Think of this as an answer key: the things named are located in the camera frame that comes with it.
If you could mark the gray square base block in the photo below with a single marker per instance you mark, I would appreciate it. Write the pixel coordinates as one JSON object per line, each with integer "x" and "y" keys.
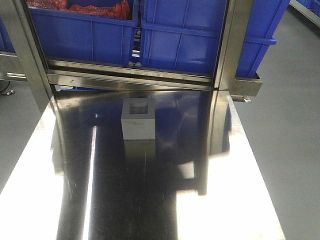
{"x": 138, "y": 119}

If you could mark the blue plastic bin right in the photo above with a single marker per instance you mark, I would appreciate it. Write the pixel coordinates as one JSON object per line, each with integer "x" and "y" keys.
{"x": 184, "y": 35}

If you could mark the blue plastic bin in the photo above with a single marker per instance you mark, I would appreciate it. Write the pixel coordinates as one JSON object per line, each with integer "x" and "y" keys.
{"x": 184, "y": 35}
{"x": 85, "y": 37}

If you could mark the blue plastic bin left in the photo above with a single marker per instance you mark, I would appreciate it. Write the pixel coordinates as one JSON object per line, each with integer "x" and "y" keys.
{"x": 85, "y": 37}

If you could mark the red mesh bag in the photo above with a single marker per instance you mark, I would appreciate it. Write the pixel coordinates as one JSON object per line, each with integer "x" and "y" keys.
{"x": 120, "y": 10}

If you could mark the stainless steel rack frame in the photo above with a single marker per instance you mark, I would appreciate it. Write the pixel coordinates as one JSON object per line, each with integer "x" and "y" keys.
{"x": 29, "y": 64}

